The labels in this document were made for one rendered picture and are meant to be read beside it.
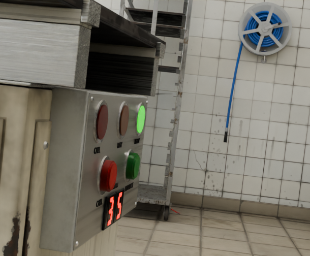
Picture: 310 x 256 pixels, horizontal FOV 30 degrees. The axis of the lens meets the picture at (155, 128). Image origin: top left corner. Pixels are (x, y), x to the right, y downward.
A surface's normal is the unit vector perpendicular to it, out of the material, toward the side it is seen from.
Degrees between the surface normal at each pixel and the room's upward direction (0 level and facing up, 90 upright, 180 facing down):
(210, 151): 90
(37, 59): 90
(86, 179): 90
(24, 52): 90
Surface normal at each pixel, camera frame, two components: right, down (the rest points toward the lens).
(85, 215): 0.97, 0.12
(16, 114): -0.19, 0.03
